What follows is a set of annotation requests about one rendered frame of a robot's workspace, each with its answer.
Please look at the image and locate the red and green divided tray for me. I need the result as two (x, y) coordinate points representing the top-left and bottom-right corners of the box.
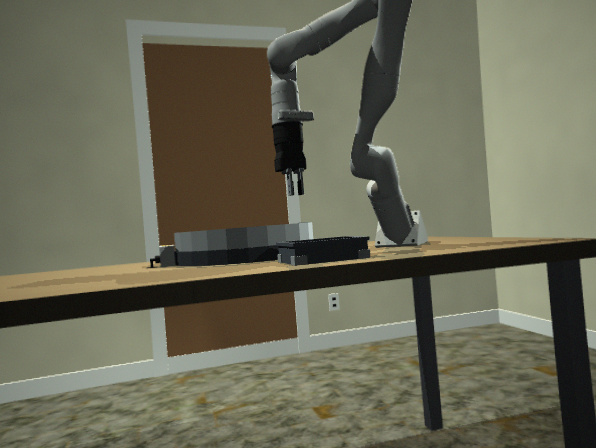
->
(276, 236), (371, 266)

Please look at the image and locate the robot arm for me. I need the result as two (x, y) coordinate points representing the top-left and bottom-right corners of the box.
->
(267, 0), (415, 240)

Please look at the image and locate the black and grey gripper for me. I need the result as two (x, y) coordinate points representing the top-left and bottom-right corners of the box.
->
(272, 102), (314, 196)

